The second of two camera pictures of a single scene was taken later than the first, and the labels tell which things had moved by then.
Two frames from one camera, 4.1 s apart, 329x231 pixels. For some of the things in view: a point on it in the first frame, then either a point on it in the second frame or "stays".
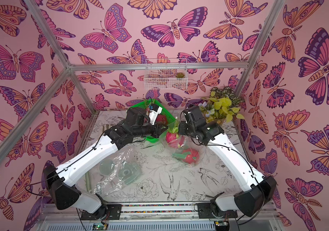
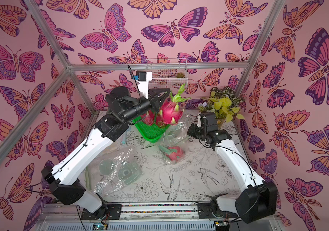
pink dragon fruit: [189, 155] → [174, 153]
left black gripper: [157, 132] → [154, 104]
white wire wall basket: [166, 74] stays
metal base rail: [157, 217] stays
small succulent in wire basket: [180, 75] stays
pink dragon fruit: [172, 137] → [171, 110]
